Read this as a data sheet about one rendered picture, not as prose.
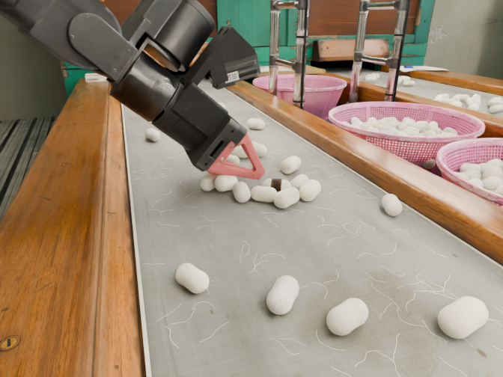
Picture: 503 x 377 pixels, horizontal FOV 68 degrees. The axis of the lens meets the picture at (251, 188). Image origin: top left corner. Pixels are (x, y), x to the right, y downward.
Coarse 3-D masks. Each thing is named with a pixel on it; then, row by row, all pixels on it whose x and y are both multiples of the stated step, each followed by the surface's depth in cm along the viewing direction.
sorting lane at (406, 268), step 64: (128, 128) 72; (192, 192) 46; (320, 192) 46; (384, 192) 46; (192, 256) 34; (256, 256) 34; (320, 256) 34; (384, 256) 34; (448, 256) 34; (192, 320) 26; (256, 320) 26; (320, 320) 26; (384, 320) 26
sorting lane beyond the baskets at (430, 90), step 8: (368, 72) 145; (376, 72) 145; (384, 72) 144; (360, 80) 126; (384, 80) 126; (416, 80) 126; (424, 80) 125; (400, 88) 112; (408, 88) 112; (416, 88) 112; (424, 88) 112; (432, 88) 112; (440, 88) 112; (448, 88) 112; (456, 88) 112; (464, 88) 111; (424, 96) 100; (432, 96) 100; (488, 96) 100; (496, 96) 100; (464, 104) 92; (488, 112) 84
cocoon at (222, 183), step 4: (220, 176) 44; (224, 176) 44; (228, 176) 45; (232, 176) 46; (216, 180) 44; (220, 180) 44; (224, 180) 44; (228, 180) 44; (232, 180) 45; (236, 180) 46; (216, 184) 44; (220, 184) 44; (224, 184) 44; (228, 184) 44; (232, 184) 45; (216, 188) 44; (220, 188) 44; (224, 188) 44; (228, 188) 45; (232, 188) 45
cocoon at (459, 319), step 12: (468, 300) 25; (444, 312) 25; (456, 312) 24; (468, 312) 24; (480, 312) 25; (444, 324) 24; (456, 324) 24; (468, 324) 24; (480, 324) 25; (456, 336) 24
